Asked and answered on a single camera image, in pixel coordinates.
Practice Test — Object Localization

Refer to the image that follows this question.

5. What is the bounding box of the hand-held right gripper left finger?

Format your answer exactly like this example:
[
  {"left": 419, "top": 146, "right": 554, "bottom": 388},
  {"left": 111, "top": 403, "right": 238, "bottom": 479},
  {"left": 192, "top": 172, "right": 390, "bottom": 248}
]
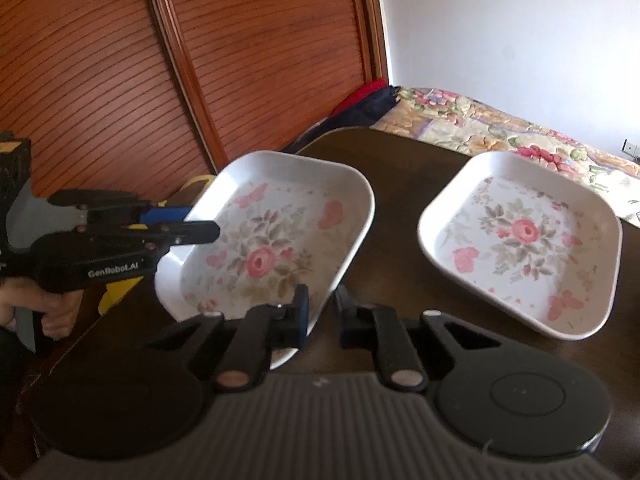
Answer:
[{"left": 145, "top": 284, "right": 311, "bottom": 394}]

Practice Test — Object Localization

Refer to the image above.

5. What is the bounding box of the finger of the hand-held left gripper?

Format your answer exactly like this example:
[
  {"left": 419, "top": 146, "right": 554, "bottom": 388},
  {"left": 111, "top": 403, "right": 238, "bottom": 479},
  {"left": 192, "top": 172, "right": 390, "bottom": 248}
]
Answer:
[
  {"left": 75, "top": 220, "right": 221, "bottom": 251},
  {"left": 47, "top": 189, "right": 195, "bottom": 224}
]

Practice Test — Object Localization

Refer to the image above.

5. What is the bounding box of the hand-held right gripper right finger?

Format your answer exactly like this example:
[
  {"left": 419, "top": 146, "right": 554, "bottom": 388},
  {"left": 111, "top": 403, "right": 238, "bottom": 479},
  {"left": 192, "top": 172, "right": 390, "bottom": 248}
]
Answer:
[{"left": 334, "top": 285, "right": 502, "bottom": 392}]

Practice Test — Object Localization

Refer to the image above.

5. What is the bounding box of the white floral rectangular plate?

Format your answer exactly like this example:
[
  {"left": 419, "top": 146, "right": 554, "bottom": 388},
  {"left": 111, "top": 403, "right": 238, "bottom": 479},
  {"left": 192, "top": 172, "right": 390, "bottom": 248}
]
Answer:
[
  {"left": 154, "top": 150, "right": 377, "bottom": 368},
  {"left": 417, "top": 151, "right": 623, "bottom": 342}
]

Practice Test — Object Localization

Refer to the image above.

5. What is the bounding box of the person's left hand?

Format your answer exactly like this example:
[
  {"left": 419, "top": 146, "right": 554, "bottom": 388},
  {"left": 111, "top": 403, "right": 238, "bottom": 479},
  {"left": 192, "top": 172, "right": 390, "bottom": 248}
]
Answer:
[{"left": 0, "top": 279, "right": 84, "bottom": 340}]

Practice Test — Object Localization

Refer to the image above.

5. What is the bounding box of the yellow plastic object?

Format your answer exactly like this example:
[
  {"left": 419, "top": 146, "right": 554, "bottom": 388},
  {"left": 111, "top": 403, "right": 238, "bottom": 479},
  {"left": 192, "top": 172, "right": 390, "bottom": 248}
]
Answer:
[{"left": 96, "top": 174, "right": 217, "bottom": 317}]

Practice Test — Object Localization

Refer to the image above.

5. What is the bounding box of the wooden louvered wardrobe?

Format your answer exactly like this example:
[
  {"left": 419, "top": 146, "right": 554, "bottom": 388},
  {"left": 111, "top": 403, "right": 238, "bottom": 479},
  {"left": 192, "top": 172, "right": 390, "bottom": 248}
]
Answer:
[{"left": 0, "top": 0, "right": 392, "bottom": 211}]

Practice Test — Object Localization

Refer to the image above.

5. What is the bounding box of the navy cloth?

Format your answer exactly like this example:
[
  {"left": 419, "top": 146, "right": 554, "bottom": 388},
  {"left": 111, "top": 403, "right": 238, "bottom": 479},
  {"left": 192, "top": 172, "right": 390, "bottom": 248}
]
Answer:
[{"left": 282, "top": 85, "right": 402, "bottom": 155}]

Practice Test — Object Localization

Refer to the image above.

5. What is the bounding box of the red cloth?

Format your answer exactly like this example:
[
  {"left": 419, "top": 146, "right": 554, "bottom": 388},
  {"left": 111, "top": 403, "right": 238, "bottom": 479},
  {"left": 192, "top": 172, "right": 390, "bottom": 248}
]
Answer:
[{"left": 331, "top": 78, "right": 389, "bottom": 117}]

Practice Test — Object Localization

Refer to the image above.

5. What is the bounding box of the floral blanket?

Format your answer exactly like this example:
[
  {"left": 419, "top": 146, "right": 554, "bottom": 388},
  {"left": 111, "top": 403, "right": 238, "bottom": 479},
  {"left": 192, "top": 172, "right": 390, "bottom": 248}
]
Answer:
[{"left": 374, "top": 85, "right": 640, "bottom": 227}]

